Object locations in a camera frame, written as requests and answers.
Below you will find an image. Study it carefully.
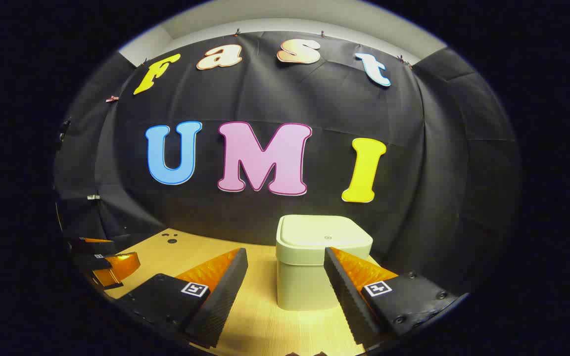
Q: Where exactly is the pale green desktop garbage bin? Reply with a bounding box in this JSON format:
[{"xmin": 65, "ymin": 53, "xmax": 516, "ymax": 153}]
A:
[{"xmin": 276, "ymin": 215, "xmax": 374, "ymax": 311}]

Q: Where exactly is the wooden desktop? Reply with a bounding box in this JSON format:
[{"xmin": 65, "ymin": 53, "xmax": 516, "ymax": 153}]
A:
[{"xmin": 103, "ymin": 228, "xmax": 399, "ymax": 356}]

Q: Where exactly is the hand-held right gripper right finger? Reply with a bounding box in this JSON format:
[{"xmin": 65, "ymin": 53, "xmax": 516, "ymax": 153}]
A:
[{"xmin": 324, "ymin": 247, "xmax": 464, "ymax": 347}]

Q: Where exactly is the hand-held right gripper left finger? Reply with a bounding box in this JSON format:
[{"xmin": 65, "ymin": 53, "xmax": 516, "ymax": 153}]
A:
[{"xmin": 117, "ymin": 247, "xmax": 248, "ymax": 349}]

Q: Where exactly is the black backdrop cloth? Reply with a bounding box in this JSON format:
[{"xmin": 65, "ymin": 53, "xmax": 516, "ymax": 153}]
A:
[{"xmin": 52, "ymin": 31, "xmax": 521, "ymax": 297}]

